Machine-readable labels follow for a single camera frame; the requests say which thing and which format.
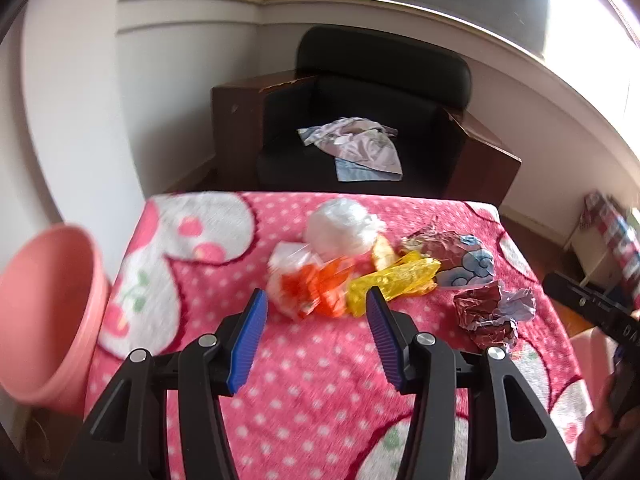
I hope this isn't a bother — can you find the pale lilac crumpled cloth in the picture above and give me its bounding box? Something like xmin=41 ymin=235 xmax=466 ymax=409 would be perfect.
xmin=297 ymin=117 xmax=403 ymax=176

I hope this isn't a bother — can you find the dark red crumpled wrapper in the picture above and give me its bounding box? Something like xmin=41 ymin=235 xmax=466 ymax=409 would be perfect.
xmin=452 ymin=280 xmax=518 ymax=351

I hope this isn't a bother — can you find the white plastic bag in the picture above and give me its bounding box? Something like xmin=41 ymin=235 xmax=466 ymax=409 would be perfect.
xmin=305 ymin=199 xmax=382 ymax=256

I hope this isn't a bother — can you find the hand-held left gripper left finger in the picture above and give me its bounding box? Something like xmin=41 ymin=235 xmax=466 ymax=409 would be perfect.
xmin=62 ymin=287 xmax=269 ymax=480

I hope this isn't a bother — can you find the pink printed blanket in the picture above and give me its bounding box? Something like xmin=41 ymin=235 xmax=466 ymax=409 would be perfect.
xmin=85 ymin=191 xmax=593 ymax=480

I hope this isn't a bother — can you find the orange and clear plastic bag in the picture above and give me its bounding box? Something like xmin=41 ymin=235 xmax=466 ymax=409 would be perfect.
xmin=266 ymin=241 xmax=353 ymax=322

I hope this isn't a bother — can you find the black armchair with brown arms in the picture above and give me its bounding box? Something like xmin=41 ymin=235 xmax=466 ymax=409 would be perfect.
xmin=210 ymin=26 xmax=522 ymax=206

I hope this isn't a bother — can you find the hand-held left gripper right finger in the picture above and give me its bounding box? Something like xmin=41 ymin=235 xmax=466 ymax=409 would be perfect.
xmin=365 ymin=287 xmax=583 ymax=480

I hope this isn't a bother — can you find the yellow plastic bag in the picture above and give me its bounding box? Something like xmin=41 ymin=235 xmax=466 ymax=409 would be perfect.
xmin=346 ymin=252 xmax=442 ymax=317

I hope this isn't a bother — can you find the white crumpled paper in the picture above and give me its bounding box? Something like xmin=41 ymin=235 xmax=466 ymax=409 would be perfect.
xmin=492 ymin=287 xmax=537 ymax=328

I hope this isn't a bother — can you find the light blue cloth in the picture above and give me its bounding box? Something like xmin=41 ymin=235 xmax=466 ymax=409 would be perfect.
xmin=335 ymin=157 xmax=403 ymax=182

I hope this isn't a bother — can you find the fruit peel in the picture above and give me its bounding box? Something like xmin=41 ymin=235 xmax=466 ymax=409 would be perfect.
xmin=371 ymin=235 xmax=401 ymax=271

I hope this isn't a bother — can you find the person's right hand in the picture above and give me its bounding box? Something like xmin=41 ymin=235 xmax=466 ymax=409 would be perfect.
xmin=575 ymin=374 xmax=632 ymax=467

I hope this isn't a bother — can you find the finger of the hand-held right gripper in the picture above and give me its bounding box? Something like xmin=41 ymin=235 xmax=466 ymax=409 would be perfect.
xmin=542 ymin=270 xmax=603 ymax=325

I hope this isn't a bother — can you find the pink plastic basin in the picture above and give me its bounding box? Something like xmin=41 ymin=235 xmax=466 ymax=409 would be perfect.
xmin=0 ymin=223 xmax=113 ymax=413

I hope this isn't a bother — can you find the white cabinet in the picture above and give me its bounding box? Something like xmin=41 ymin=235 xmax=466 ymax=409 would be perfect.
xmin=565 ymin=191 xmax=640 ymax=311

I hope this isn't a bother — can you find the cartoon printed foil wrapper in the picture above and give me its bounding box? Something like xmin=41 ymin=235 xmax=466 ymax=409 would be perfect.
xmin=400 ymin=217 xmax=496 ymax=288

